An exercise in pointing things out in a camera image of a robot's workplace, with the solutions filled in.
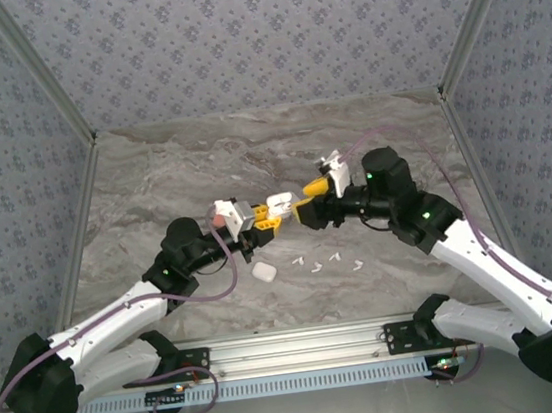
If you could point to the black controller board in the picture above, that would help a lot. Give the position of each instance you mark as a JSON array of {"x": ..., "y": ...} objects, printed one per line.
[
  {"x": 166, "y": 397},
  {"x": 449, "y": 369}
]

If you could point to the aluminium frame post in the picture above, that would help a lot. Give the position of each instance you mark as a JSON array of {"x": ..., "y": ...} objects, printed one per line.
[
  {"x": 479, "y": 15},
  {"x": 37, "y": 69}
]

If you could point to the orange earbud charging case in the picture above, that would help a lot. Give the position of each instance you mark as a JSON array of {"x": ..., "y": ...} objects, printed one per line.
[{"x": 216, "y": 220}]

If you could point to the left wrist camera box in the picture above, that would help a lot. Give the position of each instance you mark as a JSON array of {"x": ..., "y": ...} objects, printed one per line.
[{"x": 231, "y": 212}]

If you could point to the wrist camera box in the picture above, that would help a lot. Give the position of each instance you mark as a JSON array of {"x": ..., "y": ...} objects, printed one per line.
[
  {"x": 231, "y": 212},
  {"x": 339, "y": 176}
]

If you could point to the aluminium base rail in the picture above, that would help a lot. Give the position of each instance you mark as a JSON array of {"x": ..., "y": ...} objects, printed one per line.
[{"x": 294, "y": 350}]

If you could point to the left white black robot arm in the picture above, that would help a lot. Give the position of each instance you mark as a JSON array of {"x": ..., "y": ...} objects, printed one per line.
[{"x": 108, "y": 318}]

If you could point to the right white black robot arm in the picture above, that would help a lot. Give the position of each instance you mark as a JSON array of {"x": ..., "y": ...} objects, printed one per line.
[{"x": 505, "y": 264}]

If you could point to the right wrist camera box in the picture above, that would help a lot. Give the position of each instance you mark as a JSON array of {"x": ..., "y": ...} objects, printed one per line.
[{"x": 339, "y": 176}]

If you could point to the aluminium table side rail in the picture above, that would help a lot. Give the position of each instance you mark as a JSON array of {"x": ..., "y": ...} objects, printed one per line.
[
  {"x": 86, "y": 189},
  {"x": 465, "y": 143}
]

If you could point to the white earbud charging case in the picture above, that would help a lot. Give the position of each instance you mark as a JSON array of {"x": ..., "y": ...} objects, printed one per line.
[
  {"x": 264, "y": 272},
  {"x": 280, "y": 201}
]

